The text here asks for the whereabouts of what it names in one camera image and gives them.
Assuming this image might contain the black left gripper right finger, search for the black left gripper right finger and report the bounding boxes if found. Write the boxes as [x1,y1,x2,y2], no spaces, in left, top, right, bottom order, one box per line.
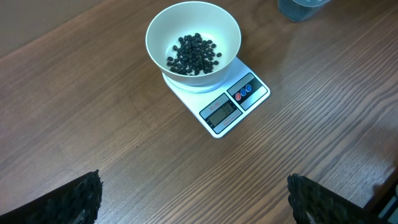
[287,174,386,224]

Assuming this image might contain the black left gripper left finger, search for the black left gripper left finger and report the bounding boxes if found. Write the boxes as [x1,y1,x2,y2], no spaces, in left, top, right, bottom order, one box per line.
[1,170,103,224]

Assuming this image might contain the white digital kitchen scale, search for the white digital kitchen scale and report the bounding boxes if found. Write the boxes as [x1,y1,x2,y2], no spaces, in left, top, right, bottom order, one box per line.
[163,58,271,138]

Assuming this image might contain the black beans in bowl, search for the black beans in bowl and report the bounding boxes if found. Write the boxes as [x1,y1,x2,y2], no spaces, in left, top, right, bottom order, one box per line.
[166,33,223,76]

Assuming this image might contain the white bowl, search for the white bowl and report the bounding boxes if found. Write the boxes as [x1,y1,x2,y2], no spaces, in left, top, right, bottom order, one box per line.
[146,1,242,86]

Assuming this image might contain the clear plastic container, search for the clear plastic container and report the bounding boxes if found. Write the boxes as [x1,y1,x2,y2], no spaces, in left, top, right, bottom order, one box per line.
[277,0,331,22]

